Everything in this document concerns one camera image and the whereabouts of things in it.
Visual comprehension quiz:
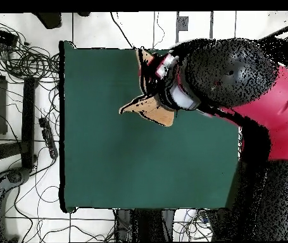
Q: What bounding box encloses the orange terry towel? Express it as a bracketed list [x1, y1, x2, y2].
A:
[118, 47, 176, 127]

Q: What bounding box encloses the dark grey square patch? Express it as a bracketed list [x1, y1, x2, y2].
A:
[177, 16, 189, 32]

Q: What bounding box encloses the dark green table cloth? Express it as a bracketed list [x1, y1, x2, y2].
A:
[58, 40, 241, 213]

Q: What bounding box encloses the dark rounded object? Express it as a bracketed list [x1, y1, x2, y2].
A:
[32, 12, 63, 29]

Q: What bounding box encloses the black power strip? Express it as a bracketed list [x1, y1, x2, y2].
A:
[38, 117, 59, 160]

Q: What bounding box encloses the black upright bar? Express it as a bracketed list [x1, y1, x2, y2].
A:
[21, 77, 37, 170]

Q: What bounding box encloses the dark grey stand foot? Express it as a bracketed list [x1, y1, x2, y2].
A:
[0, 166, 31, 242]

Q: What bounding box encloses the black cable tangle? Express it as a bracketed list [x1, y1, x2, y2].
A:
[0, 15, 61, 84]

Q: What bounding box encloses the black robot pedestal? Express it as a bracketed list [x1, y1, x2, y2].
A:
[114, 208, 176, 242]

